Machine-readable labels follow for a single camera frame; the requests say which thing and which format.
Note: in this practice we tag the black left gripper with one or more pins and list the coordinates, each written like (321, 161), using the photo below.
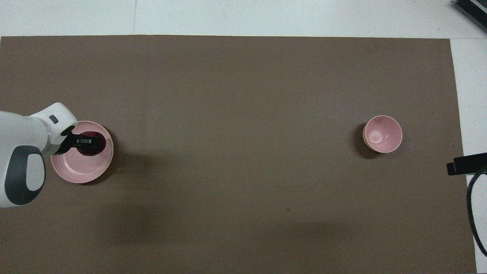
(68, 146)

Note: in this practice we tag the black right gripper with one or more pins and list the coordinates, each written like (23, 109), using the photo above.
(484, 161)

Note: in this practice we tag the dark red apple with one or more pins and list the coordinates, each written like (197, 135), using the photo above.
(89, 151)

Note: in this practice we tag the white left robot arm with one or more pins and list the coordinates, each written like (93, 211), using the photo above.
(23, 133)

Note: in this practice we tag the pink plate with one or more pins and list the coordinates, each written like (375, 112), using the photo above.
(81, 169)

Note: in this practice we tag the pink bowl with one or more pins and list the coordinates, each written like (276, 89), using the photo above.
(382, 134)

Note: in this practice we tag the brown table mat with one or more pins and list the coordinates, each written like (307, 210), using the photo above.
(243, 160)

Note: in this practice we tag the black ribbed device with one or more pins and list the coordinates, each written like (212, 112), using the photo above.
(473, 10)

